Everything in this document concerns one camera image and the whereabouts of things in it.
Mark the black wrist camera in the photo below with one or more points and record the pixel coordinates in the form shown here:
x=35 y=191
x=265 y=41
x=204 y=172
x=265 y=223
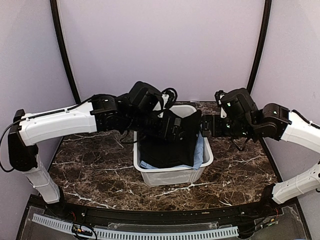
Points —
x=235 y=104
x=147 y=98

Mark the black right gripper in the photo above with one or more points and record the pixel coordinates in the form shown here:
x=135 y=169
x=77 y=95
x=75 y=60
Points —
x=216 y=131

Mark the light blue polo shirt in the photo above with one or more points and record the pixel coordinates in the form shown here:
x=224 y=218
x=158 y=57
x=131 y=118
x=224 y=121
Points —
x=160 y=154

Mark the black frame post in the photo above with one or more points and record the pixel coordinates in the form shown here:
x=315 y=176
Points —
x=63 y=50
x=260 y=45

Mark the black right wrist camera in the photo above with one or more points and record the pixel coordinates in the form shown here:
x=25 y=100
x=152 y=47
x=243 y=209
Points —
x=235 y=104

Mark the white slotted cable duct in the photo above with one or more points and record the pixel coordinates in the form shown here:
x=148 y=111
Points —
x=118 y=231

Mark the white plastic bin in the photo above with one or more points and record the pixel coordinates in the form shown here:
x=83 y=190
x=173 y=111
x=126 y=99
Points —
x=175 y=175

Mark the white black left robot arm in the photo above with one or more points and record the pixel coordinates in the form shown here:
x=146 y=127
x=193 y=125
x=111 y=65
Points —
x=99 y=113

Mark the black right frame post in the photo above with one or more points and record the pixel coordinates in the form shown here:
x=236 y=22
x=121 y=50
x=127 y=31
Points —
x=260 y=45

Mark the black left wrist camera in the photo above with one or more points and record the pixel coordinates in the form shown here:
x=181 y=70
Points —
x=147 y=98

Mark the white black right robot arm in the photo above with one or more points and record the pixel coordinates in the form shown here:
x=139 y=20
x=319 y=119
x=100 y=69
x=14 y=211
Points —
x=276 y=122

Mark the black long sleeve shirt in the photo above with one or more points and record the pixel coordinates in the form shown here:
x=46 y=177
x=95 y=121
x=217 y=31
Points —
x=194 y=125

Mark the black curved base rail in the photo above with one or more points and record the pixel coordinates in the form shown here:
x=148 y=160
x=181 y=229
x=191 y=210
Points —
x=245 y=213

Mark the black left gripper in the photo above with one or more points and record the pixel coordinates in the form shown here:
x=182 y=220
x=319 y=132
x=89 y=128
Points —
x=174 y=135

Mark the black left frame post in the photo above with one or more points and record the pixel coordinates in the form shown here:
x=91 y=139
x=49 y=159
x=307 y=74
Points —
x=63 y=50

